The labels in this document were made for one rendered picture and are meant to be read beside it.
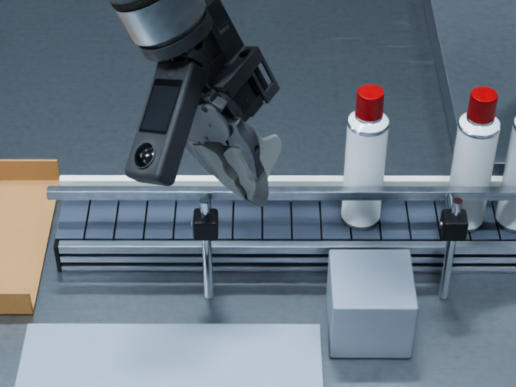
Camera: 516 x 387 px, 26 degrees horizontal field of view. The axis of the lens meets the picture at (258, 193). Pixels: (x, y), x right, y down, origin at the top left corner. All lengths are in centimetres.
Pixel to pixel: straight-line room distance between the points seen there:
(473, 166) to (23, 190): 63
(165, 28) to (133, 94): 79
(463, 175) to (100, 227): 47
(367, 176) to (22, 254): 47
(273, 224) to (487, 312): 30
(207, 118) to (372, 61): 83
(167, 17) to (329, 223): 55
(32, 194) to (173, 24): 66
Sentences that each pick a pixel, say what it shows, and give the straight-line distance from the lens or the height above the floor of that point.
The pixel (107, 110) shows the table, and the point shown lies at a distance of 175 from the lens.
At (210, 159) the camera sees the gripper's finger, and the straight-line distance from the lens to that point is 110.
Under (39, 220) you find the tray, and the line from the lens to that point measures 156.
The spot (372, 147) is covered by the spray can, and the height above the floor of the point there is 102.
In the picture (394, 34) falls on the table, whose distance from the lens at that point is 192.
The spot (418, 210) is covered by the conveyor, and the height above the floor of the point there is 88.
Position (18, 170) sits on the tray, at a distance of 162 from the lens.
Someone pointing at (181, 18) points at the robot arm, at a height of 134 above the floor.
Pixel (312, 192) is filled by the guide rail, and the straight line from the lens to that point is 139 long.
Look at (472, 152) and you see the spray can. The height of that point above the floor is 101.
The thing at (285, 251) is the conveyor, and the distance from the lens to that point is 144.
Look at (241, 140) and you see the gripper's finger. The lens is 104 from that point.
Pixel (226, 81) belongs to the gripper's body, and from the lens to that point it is 104.
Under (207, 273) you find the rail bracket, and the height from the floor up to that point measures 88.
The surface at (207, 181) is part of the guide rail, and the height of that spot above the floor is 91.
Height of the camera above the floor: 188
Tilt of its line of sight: 42 degrees down
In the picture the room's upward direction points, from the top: straight up
